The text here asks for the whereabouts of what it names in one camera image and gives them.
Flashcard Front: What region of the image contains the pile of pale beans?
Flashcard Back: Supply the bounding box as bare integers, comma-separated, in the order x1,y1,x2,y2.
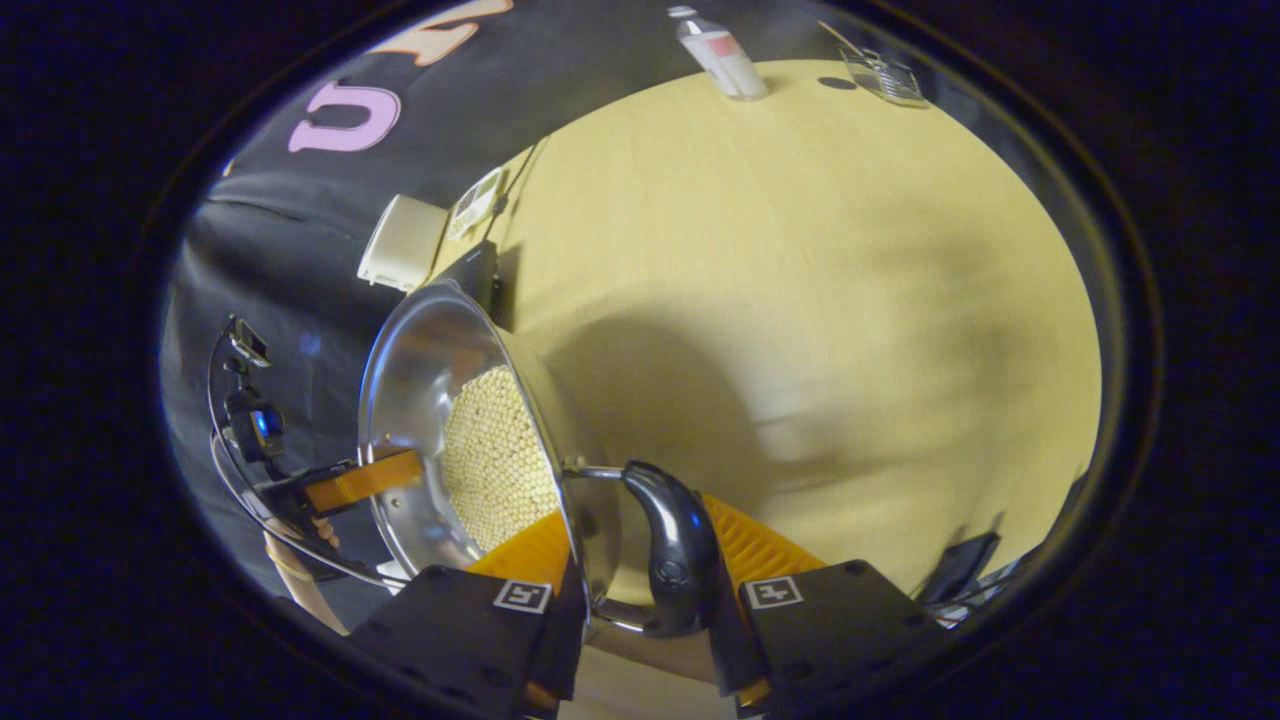
442,365,561,556

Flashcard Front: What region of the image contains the black power cable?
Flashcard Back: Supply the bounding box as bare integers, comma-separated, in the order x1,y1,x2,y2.
503,138,551,206

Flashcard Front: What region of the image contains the steel pot with black handle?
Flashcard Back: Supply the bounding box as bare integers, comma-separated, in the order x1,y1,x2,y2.
358,280,723,641

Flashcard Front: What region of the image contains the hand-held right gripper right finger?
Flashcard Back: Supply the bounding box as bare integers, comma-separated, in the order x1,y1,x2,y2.
700,495,951,716

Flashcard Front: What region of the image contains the dark flat object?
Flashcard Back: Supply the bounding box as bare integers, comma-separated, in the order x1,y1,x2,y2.
918,532,1003,607

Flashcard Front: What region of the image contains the white divided plate of beans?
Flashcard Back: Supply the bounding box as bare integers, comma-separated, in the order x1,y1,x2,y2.
447,167,506,241

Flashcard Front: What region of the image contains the small clear plastic bottle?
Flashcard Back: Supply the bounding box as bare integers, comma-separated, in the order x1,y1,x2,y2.
668,5,769,101

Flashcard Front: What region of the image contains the wire mesh holder cup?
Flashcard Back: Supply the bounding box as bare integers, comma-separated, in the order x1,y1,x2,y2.
838,45,928,107

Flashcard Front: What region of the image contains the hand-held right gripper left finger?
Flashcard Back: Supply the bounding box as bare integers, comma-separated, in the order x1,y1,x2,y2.
350,510,591,720

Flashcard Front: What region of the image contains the black induction cooktop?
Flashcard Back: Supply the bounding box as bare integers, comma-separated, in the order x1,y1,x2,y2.
438,240,503,313

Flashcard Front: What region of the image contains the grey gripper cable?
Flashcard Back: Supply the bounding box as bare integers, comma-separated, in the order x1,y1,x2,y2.
207,325,406,591

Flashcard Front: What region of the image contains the white toaster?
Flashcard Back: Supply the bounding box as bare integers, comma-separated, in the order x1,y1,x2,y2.
358,194,449,293

